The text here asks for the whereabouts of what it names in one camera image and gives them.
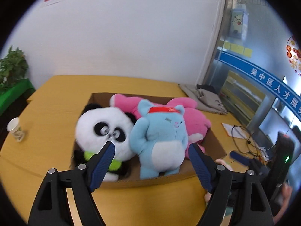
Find person's right hand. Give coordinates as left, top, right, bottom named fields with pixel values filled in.
left=273, top=183, right=293, bottom=224

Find white paper sheet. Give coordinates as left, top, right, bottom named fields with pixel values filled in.
left=222, top=123, right=247, bottom=139

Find brown cardboard box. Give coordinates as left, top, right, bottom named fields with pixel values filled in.
left=70, top=92, right=228, bottom=190

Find pink plush toy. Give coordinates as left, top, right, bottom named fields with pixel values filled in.
left=110, top=94, right=211, bottom=145

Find grey folded cloth bag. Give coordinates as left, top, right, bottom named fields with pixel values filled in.
left=178, top=84, right=228, bottom=115

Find blue plush toy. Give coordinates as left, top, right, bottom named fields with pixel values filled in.
left=130, top=99, right=188, bottom=180

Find paper cup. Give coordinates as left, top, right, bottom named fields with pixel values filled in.
left=7, top=117, right=25, bottom=142

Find panda plush toy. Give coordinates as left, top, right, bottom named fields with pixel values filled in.
left=73, top=103, right=137, bottom=182

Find yellow sticky notes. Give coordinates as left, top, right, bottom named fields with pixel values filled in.
left=218, top=40, right=252, bottom=58

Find green covered side table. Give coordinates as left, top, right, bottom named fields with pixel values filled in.
left=1, top=79, right=36, bottom=115

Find cartoon sheep poster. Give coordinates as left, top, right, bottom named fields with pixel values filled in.
left=229, top=9, right=249, bottom=40

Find potted green plant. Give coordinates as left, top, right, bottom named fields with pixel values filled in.
left=1, top=46, right=29, bottom=94

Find black cable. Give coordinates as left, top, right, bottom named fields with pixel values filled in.
left=230, top=124, right=271, bottom=158

